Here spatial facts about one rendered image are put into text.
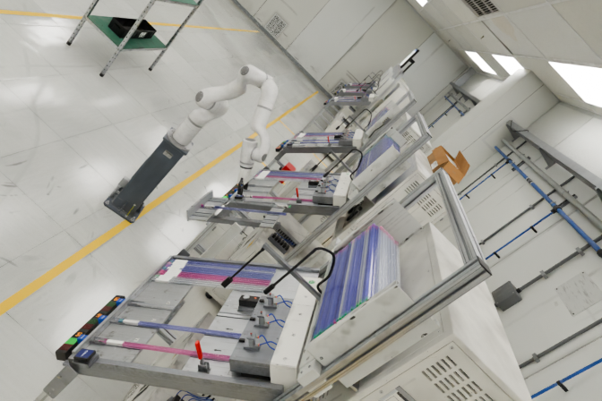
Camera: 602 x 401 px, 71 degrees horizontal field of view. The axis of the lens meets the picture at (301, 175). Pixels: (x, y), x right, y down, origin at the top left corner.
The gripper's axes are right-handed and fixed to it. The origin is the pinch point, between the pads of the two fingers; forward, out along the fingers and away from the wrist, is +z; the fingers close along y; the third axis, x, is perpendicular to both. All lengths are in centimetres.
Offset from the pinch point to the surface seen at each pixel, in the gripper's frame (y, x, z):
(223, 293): -17, -7, 87
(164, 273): 74, -8, 16
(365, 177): -15, 68, -21
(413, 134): -162, 103, -25
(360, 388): 127, 78, -6
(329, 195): -23, 49, -1
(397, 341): 130, 83, -27
